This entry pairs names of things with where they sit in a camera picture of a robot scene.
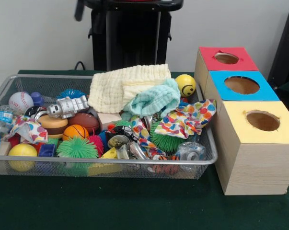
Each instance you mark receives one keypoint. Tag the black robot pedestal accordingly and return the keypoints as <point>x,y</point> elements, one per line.
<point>130,38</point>

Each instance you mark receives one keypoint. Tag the clear shallow mesh bin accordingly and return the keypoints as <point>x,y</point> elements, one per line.
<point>204,148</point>

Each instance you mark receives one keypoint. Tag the small green spiky ball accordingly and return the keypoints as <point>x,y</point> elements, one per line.
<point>77,148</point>

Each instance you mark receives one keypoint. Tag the burger toy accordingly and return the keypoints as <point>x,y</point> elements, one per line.
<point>53,127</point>

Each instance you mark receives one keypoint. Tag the mint green cloth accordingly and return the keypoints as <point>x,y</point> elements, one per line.
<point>154,100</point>

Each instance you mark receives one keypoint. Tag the wooden box with three holes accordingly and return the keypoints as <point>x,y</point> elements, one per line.
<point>249,163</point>

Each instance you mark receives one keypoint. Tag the orange basketball toy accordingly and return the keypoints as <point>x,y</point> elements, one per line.
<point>75,132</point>

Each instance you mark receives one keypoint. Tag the black chair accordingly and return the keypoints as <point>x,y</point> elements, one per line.
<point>285,52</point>

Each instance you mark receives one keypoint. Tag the white baseball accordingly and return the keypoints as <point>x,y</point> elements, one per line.
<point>20,102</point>

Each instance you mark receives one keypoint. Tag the blue spiky ball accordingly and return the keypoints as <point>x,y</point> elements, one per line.
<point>71,93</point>

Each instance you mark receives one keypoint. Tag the polka dot colourful cloth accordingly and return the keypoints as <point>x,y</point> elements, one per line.
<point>29,130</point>
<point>187,117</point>

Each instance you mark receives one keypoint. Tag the large green spiky ball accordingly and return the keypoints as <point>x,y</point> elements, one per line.
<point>166,142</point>

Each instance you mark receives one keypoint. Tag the brown football toy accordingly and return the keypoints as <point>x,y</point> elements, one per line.
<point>86,122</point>

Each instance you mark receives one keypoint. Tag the silver robot toy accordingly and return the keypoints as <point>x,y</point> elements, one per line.
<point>67,107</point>

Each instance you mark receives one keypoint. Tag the plain yellow ball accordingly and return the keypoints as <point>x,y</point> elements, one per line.
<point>22,154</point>

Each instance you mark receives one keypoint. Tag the yellow smiley ball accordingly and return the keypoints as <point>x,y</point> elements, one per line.
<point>185,85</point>

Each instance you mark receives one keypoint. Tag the cream yellow cloth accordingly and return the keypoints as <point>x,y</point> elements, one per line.
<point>120,88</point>

